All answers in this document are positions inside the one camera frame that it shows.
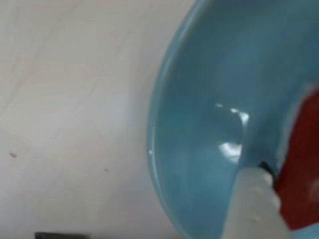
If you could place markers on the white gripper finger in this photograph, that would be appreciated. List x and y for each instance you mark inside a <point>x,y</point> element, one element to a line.
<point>249,211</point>

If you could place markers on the red tuna sushi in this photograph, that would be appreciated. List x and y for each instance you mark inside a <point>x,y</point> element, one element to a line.
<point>304,149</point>

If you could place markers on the blue dish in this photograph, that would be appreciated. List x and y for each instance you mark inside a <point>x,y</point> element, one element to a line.
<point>199,99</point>

